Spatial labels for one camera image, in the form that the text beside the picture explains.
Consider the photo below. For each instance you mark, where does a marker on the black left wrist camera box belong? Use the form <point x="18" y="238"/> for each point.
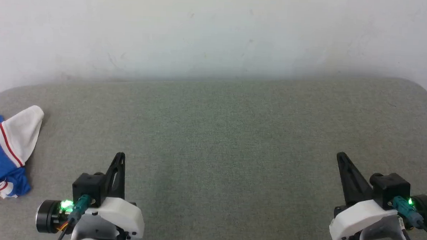
<point x="88" y="186"/>

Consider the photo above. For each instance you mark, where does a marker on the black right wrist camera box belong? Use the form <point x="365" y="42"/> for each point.
<point x="390" y="189"/>

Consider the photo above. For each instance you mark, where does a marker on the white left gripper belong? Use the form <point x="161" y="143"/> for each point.
<point x="123" y="213"/>

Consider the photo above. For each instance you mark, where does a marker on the grey fabric sofa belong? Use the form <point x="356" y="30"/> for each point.
<point x="227" y="142"/>

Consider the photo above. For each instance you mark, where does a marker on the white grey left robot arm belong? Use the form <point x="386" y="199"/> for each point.
<point x="93" y="230"/>

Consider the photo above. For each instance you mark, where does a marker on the blue white Lakers jersey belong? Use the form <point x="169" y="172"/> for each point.
<point x="3" y="150"/>

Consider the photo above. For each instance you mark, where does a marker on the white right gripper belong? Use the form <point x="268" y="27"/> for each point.
<point x="360" y="216"/>

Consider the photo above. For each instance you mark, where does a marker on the black cylindrical left gripper motor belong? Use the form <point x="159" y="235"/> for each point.
<point x="47" y="216"/>

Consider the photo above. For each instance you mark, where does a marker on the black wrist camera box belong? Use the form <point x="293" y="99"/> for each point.
<point x="390" y="189"/>
<point x="88" y="186"/>

